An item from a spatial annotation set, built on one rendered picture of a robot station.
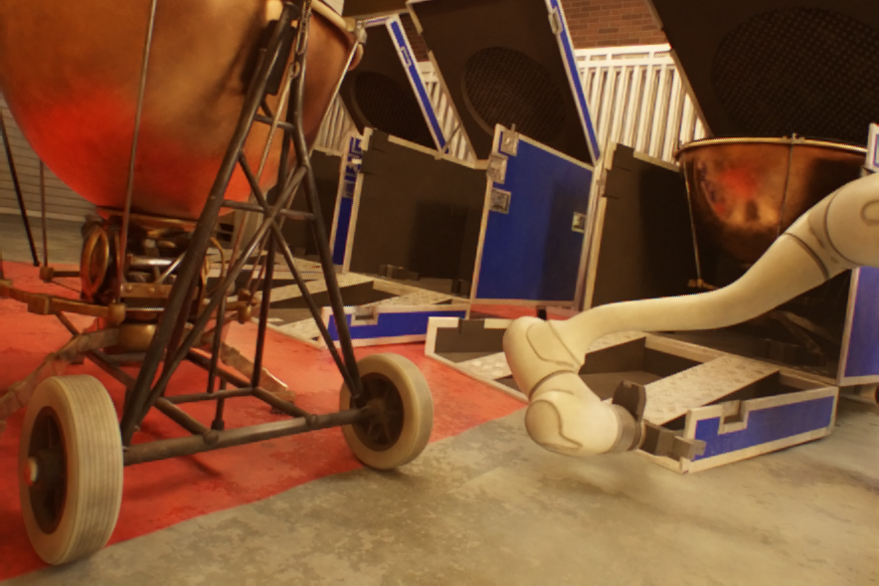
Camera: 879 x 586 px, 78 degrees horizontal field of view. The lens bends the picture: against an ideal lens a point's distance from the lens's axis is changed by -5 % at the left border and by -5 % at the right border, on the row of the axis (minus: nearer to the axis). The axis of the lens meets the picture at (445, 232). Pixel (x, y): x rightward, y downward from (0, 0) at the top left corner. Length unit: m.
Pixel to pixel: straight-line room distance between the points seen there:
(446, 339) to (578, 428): 1.17
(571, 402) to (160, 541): 0.62
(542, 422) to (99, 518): 0.63
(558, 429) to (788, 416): 0.91
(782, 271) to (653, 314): 0.22
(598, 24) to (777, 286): 5.29
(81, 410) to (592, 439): 0.73
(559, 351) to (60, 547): 0.77
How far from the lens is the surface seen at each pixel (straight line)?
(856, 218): 0.93
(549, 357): 1.06
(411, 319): 2.22
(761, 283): 1.03
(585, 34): 6.18
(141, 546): 0.83
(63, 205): 7.71
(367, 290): 2.86
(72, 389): 0.73
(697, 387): 1.83
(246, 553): 0.81
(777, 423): 1.71
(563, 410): 0.97
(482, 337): 2.19
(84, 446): 0.69
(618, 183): 2.64
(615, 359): 2.21
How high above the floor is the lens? 0.41
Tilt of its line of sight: 1 degrees up
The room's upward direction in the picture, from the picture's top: 9 degrees clockwise
